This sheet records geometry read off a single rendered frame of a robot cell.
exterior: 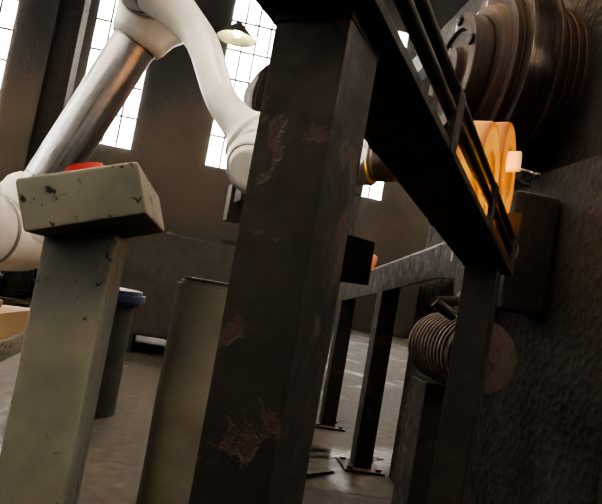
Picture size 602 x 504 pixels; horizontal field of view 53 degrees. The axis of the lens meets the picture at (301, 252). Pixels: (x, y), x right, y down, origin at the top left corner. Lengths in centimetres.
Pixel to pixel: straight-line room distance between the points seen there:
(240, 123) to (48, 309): 45
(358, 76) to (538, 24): 107
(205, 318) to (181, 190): 1084
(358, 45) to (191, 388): 44
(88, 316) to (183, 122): 1113
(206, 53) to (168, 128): 1061
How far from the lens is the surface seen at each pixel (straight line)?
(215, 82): 104
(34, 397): 67
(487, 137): 81
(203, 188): 1149
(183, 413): 69
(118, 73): 142
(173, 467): 70
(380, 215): 1191
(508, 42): 145
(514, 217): 107
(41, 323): 66
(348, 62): 36
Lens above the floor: 52
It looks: 4 degrees up
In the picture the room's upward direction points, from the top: 10 degrees clockwise
